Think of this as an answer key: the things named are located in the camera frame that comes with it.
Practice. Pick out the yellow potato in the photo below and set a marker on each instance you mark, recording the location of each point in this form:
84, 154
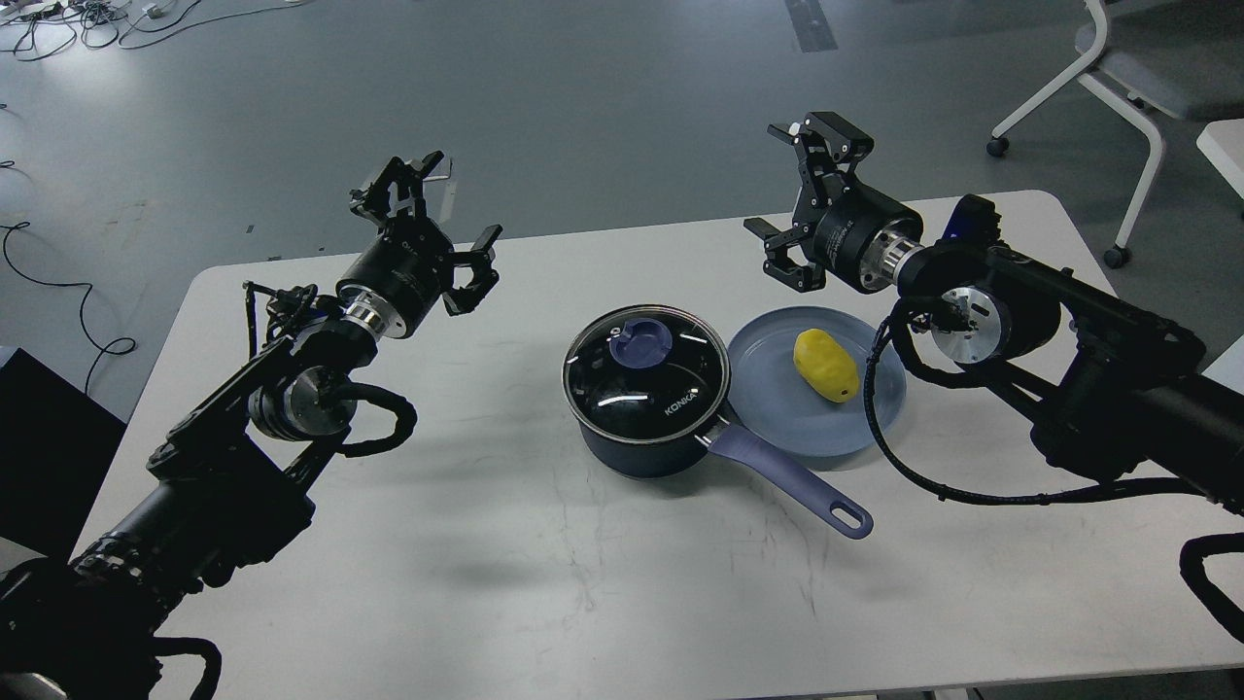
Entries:
826, 366

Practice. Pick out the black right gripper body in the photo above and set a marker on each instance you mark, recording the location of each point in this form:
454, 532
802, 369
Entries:
852, 232

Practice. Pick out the dark blue saucepan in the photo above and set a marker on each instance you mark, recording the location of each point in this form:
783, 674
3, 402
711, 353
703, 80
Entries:
724, 437

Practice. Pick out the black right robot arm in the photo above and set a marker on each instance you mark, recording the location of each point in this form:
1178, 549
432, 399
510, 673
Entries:
1112, 391

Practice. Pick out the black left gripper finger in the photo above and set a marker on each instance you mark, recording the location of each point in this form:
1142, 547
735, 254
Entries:
479, 260
394, 201

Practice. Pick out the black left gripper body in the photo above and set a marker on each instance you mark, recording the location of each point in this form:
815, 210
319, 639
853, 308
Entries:
408, 267

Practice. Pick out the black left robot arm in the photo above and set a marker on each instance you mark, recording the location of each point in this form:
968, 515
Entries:
233, 476

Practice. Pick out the white table right edge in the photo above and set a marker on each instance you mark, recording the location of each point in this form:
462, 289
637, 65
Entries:
1221, 142

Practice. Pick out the light blue plate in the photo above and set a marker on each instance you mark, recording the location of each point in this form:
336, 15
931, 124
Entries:
776, 403

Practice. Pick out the glass pot lid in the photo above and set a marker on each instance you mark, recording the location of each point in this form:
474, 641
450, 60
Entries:
646, 373

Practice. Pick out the white office chair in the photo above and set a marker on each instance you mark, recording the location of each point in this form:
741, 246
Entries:
1182, 59

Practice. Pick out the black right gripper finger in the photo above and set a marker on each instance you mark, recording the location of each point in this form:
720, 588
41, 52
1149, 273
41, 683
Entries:
777, 246
828, 149

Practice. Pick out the black box left edge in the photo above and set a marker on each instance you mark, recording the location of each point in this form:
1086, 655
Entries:
57, 446

